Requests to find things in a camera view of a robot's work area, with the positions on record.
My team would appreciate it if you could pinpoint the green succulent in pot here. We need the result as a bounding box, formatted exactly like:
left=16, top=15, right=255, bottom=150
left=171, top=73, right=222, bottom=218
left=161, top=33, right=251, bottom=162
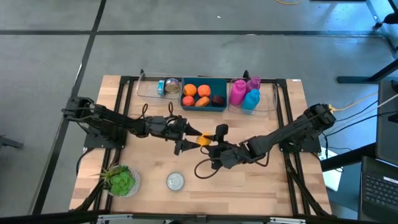
left=92, top=164, right=142, bottom=198

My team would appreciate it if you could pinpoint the purple squeeze bottle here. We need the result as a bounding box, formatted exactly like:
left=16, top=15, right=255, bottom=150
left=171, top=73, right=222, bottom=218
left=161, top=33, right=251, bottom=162
left=246, top=76, right=261, bottom=93

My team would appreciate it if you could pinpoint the gold-lid tin can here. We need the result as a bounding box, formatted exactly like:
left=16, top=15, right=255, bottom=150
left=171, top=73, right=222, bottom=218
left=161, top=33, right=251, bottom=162
left=164, top=77, right=181, bottom=94

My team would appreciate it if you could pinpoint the round orange toy fruit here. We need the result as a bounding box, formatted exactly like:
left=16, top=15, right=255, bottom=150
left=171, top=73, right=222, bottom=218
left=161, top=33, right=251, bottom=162
left=182, top=83, right=198, bottom=98

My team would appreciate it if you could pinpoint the blue squeeze bottle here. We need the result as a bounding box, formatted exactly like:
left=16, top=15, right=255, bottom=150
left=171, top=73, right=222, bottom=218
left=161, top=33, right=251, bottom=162
left=241, top=88, right=261, bottom=115

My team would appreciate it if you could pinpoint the dark purple toy plum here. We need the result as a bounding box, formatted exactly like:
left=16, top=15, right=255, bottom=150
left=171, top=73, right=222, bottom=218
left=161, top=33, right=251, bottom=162
left=211, top=95, right=226, bottom=108

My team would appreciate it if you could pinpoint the blue-label tin can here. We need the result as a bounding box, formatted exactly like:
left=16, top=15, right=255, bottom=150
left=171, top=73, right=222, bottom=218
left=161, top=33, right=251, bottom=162
left=165, top=171, right=185, bottom=192

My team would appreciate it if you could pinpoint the red-orange toy tomato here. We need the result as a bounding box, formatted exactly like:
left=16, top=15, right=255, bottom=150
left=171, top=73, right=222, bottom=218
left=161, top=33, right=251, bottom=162
left=182, top=95, right=196, bottom=108

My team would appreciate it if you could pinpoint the teal plastic bin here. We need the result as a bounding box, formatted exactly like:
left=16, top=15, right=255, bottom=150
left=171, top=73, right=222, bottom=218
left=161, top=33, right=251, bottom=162
left=180, top=76, right=228, bottom=112

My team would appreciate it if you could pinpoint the black rig crossbar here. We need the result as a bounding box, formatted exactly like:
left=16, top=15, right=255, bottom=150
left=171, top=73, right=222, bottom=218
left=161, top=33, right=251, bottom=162
left=0, top=210, right=398, bottom=224

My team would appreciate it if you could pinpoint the clear plastic bin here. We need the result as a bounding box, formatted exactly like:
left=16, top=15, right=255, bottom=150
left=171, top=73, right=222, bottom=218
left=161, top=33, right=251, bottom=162
left=136, top=72, right=182, bottom=100
left=226, top=77, right=278, bottom=116

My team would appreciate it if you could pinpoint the yellow extension cord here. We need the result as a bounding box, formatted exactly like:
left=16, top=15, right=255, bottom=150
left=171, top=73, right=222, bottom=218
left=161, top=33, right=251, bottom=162
left=335, top=92, right=379, bottom=111

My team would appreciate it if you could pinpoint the dark monitor panel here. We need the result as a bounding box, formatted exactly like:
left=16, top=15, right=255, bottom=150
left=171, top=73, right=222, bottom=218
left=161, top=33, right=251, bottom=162
left=375, top=79, right=398, bottom=166

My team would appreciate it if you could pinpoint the white box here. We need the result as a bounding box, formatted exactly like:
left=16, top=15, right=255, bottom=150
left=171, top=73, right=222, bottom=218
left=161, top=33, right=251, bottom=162
left=320, top=147, right=343, bottom=192

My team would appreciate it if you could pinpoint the grey chair leg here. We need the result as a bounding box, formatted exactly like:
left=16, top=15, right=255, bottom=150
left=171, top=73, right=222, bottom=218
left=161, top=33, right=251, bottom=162
left=0, top=134, right=25, bottom=151

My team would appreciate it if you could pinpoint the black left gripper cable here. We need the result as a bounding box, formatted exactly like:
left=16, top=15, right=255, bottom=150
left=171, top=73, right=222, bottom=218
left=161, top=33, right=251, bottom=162
left=141, top=101, right=175, bottom=121

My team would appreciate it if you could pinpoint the black keyboard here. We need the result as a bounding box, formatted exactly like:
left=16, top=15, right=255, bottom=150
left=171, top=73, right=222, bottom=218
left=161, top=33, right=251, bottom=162
left=357, top=155, right=398, bottom=223

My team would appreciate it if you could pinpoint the pink squeeze bottle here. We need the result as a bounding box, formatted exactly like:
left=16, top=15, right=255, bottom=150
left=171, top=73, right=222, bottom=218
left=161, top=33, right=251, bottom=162
left=229, top=79, right=248, bottom=106

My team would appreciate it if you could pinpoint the squat orange toy pepper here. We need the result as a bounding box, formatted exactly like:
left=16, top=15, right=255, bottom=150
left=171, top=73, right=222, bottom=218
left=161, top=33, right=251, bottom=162
left=197, top=84, right=212, bottom=98

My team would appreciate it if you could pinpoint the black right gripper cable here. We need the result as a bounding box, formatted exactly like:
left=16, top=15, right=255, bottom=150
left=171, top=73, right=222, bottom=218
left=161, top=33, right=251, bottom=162
left=194, top=146, right=271, bottom=180

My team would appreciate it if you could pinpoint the black chair base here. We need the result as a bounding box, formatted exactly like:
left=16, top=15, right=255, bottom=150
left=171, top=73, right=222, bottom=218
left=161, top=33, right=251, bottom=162
left=374, top=14, right=398, bottom=30

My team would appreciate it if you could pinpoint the yellow toy lemon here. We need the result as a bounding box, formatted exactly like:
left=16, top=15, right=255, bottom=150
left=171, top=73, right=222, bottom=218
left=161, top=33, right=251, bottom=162
left=197, top=132, right=213, bottom=147

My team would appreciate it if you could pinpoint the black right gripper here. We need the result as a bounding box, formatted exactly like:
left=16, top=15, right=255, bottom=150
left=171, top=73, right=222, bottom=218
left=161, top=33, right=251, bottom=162
left=203, top=123, right=251, bottom=170

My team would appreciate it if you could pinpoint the orange toy carrot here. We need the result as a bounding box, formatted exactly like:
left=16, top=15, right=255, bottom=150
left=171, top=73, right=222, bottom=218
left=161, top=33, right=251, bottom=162
left=195, top=95, right=211, bottom=108

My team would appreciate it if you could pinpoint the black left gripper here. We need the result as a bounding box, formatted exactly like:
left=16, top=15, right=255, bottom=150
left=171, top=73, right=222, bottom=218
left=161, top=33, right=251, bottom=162
left=144, top=114, right=203, bottom=156

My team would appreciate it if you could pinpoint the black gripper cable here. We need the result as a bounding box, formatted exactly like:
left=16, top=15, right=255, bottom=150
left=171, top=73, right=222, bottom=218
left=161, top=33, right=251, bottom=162
left=141, top=101, right=175, bottom=121
left=194, top=146, right=271, bottom=180

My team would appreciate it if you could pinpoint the black desk foot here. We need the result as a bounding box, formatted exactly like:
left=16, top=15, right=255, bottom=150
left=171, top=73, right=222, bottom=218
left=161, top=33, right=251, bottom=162
left=336, top=58, right=398, bottom=84
left=320, top=142, right=377, bottom=172

